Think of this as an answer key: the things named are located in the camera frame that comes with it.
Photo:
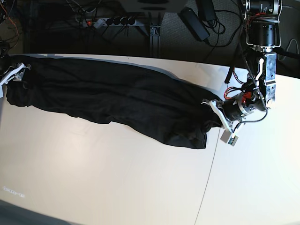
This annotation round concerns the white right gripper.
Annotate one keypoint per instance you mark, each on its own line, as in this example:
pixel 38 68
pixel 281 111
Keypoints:
pixel 15 73

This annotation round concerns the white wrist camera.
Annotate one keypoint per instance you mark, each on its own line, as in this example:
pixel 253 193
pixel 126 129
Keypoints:
pixel 229 138
pixel 1 92

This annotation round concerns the black power brick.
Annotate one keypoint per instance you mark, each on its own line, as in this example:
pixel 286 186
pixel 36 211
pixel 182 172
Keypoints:
pixel 193 24
pixel 206 11

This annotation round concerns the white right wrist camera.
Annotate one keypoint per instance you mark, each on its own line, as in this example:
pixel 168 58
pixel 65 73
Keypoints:
pixel 1 92

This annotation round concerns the dark grey T-shirt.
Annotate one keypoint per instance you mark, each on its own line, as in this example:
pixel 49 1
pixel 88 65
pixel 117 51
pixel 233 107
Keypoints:
pixel 162 107

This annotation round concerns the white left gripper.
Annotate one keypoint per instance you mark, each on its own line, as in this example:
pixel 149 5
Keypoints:
pixel 232 112

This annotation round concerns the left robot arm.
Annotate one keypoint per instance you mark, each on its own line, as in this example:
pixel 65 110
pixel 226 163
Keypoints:
pixel 260 30

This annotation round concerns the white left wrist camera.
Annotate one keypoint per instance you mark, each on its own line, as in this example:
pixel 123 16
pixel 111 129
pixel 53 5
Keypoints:
pixel 229 138

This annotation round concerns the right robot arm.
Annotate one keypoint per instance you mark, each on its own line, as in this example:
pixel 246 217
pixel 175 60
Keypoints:
pixel 13 34

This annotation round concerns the grey power strip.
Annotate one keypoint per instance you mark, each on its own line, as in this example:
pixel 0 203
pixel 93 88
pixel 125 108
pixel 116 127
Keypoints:
pixel 110 22

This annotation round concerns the aluminium table frame post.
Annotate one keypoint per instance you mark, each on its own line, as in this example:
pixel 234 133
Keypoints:
pixel 155 20

